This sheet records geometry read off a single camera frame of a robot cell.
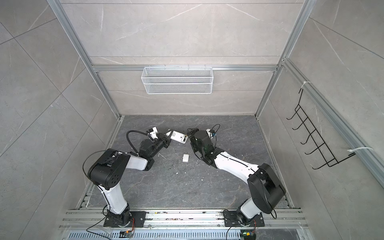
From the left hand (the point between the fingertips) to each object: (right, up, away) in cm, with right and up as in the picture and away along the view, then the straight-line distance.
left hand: (173, 127), depth 86 cm
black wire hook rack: (+67, -13, -27) cm, 73 cm away
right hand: (+8, -3, -2) cm, 9 cm away
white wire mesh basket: (0, +32, +14) cm, 35 cm away
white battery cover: (+6, -20, +10) cm, 23 cm away
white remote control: (+3, -5, 0) cm, 6 cm away
